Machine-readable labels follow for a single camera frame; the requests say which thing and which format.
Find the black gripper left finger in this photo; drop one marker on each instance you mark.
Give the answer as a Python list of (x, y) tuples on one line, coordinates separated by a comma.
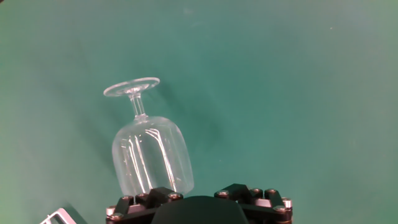
[(133, 211)]

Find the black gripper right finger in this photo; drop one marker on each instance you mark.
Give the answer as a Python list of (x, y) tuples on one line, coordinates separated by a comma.
[(267, 211)]

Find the clear wine glass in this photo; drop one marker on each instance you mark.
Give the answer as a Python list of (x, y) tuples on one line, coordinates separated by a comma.
[(152, 155)]

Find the green table mat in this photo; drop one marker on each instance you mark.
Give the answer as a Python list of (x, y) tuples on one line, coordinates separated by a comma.
[(280, 93)]

